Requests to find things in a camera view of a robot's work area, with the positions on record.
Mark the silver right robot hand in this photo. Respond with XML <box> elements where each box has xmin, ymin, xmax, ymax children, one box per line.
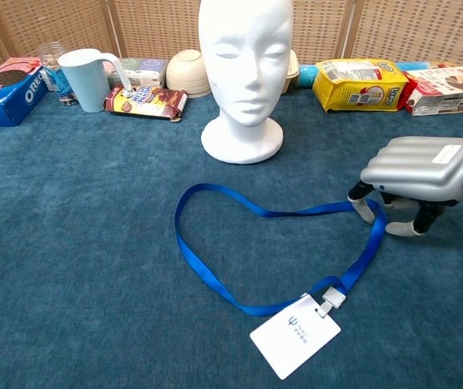
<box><xmin>347</xmin><ymin>136</ymin><xmax>463</xmax><ymax>237</ymax></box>

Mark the red white pie box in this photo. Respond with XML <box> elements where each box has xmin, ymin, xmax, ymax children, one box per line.
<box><xmin>401</xmin><ymin>66</ymin><xmax>463</xmax><ymax>118</ymax></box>

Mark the yellow Lipo snack bag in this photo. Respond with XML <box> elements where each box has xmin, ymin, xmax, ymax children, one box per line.
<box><xmin>311</xmin><ymin>58</ymin><xmax>409</xmax><ymax>114</ymax></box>

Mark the woven rattan folding screen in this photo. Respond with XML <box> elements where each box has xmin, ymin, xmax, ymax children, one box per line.
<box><xmin>0</xmin><ymin>0</ymin><xmax>463</xmax><ymax>80</ymax></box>

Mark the white foam mannequin head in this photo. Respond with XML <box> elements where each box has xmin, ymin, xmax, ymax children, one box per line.
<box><xmin>197</xmin><ymin>0</ymin><xmax>296</xmax><ymax>165</ymax></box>

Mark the beige bowl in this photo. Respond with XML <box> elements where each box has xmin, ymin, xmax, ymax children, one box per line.
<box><xmin>165</xmin><ymin>49</ymin><xmax>212</xmax><ymax>99</ymax></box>

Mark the brown Hello Panda box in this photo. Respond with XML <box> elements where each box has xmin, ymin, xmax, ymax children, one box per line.
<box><xmin>103</xmin><ymin>84</ymin><xmax>189</xmax><ymax>123</ymax></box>

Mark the pastel smiley multipack box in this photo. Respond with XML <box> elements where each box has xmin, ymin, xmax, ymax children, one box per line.
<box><xmin>103</xmin><ymin>57</ymin><xmax>169</xmax><ymax>90</ymax></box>

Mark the blue table cloth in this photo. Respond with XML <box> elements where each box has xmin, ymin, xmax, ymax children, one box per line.
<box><xmin>0</xmin><ymin>79</ymin><xmax>463</xmax><ymax>389</ymax></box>

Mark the light blue plastic pitcher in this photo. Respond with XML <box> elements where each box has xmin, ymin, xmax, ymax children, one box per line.
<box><xmin>57</xmin><ymin>48</ymin><xmax>132</xmax><ymax>114</ymax></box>

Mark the blue Oreo cookie box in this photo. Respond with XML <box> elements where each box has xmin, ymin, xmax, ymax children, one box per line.
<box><xmin>0</xmin><ymin>56</ymin><xmax>49</xmax><ymax>128</ymax></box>

